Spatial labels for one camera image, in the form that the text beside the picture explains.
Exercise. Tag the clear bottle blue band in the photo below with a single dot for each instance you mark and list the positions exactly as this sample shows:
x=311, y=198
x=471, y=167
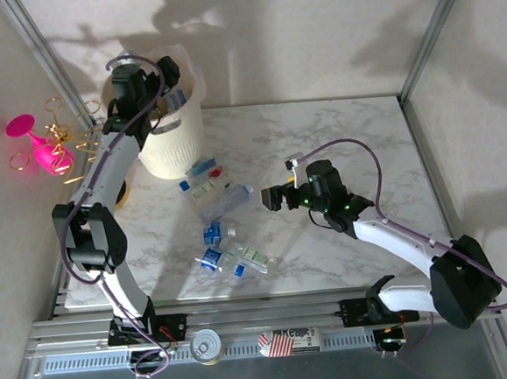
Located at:
x=201, y=167

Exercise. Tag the small bottle pale green label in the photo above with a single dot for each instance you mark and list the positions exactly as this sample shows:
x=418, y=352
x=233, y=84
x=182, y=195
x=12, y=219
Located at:
x=204, y=190

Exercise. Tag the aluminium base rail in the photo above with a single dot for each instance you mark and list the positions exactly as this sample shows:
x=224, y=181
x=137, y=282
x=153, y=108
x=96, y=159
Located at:
x=268, y=315

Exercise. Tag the blue label bottle white cap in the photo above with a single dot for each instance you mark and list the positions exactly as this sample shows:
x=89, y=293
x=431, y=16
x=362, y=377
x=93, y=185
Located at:
x=213, y=234

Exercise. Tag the silver tin can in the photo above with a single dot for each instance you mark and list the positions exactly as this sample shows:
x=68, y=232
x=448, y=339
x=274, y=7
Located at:
x=205, y=347

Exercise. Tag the pink wine glass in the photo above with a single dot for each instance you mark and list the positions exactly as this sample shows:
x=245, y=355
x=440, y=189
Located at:
x=44, y=153

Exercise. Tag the white plastic bin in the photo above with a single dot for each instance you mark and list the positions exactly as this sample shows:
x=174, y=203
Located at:
x=176, y=151

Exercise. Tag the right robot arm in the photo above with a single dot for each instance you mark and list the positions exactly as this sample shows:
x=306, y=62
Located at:
x=398, y=239

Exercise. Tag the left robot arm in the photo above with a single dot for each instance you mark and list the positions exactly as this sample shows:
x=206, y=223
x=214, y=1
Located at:
x=103, y=175

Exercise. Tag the aluminium corner post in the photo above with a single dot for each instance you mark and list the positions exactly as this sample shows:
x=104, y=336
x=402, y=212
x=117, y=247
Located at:
x=51, y=60
x=432, y=30

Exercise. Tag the clear bottle green white label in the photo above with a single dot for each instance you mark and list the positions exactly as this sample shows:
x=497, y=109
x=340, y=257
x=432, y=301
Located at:
x=254, y=257

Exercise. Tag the clear bottle light blue label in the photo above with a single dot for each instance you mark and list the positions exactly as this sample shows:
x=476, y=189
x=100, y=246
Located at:
x=176, y=101

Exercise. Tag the small clear bottle red cap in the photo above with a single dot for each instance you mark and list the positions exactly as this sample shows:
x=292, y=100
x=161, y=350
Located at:
x=215, y=172

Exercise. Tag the aluminium side rail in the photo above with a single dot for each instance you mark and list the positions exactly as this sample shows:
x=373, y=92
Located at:
x=437, y=184
x=57, y=297

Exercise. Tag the large clear bottle blue cap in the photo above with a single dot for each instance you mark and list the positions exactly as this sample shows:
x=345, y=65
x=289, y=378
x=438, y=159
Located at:
x=228, y=202

